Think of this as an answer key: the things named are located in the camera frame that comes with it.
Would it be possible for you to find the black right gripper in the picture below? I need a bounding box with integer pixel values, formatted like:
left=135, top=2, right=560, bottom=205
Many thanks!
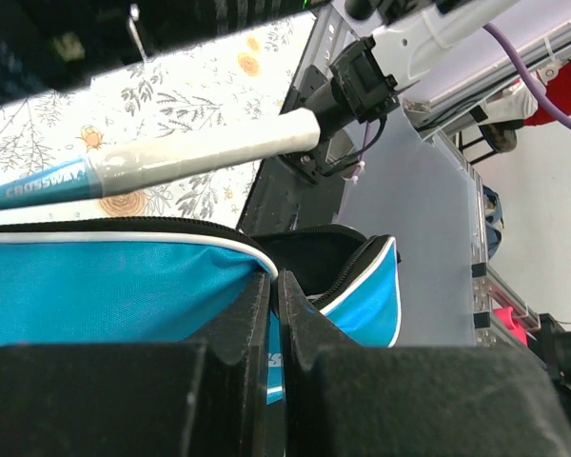
left=0, top=0, right=323, bottom=106

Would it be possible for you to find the blue badminton racket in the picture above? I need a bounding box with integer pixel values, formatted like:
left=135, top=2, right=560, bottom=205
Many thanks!
left=0, top=109, right=321, bottom=210

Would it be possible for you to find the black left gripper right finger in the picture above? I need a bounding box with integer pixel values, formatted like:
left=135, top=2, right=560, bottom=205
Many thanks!
left=277, top=271, right=571, bottom=456

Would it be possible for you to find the blue sport racket bag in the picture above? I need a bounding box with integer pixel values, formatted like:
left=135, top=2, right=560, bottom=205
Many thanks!
left=0, top=216, right=404, bottom=406

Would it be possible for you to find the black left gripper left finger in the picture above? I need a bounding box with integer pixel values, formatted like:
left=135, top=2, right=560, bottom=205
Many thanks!
left=0, top=272, right=270, bottom=456

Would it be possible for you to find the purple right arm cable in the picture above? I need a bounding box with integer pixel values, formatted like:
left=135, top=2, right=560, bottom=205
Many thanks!
left=482, top=21, right=571, bottom=142

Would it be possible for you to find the floral table mat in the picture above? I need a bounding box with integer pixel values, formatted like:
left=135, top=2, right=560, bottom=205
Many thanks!
left=0, top=13, right=315, bottom=227

